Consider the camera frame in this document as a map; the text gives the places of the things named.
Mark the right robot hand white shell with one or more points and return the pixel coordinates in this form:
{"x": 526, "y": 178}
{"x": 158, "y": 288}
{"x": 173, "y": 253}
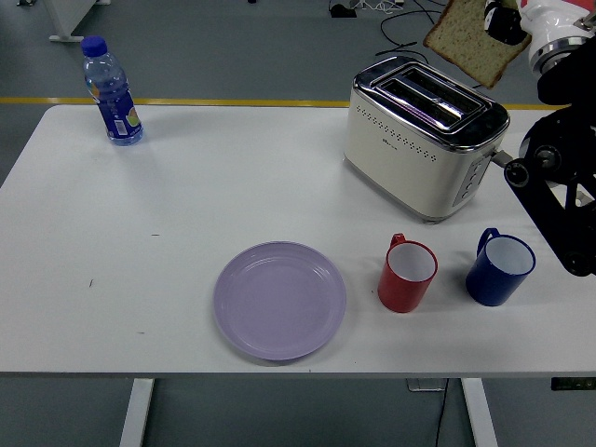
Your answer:
{"x": 545, "y": 23}

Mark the brown-crusted bread slice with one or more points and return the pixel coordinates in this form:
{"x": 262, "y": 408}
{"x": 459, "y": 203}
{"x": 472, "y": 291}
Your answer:
{"x": 465, "y": 42}

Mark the cream and chrome toaster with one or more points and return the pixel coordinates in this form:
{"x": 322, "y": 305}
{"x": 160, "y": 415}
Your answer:
{"x": 400, "y": 158}

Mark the lilac round plate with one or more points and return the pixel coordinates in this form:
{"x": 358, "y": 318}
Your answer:
{"x": 279, "y": 302}

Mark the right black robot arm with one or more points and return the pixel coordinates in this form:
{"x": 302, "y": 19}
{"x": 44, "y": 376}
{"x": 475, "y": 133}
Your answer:
{"x": 542, "y": 156}

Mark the blue mug white inside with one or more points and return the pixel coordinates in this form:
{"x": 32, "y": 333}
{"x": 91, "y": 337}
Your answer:
{"x": 489, "y": 284}

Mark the red mug white inside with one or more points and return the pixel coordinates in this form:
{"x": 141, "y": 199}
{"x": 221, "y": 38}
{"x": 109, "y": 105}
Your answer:
{"x": 400, "y": 293}

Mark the black table control panel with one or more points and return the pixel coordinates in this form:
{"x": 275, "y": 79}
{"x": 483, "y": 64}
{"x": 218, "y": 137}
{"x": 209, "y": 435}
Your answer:
{"x": 572, "y": 384}

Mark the white table leg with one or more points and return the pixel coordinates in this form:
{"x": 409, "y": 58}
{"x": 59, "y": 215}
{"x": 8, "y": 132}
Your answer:
{"x": 137, "y": 414}
{"x": 479, "y": 414}

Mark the blue-capped water bottle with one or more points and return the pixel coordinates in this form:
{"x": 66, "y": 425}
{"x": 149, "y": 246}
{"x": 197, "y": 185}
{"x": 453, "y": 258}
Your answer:
{"x": 116, "y": 107}

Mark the grey under-table bracket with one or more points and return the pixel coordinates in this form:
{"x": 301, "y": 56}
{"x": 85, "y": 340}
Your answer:
{"x": 426, "y": 385}

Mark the white desk leg frame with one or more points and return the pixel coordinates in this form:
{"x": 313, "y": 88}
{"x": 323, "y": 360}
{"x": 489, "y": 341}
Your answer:
{"x": 65, "y": 39}

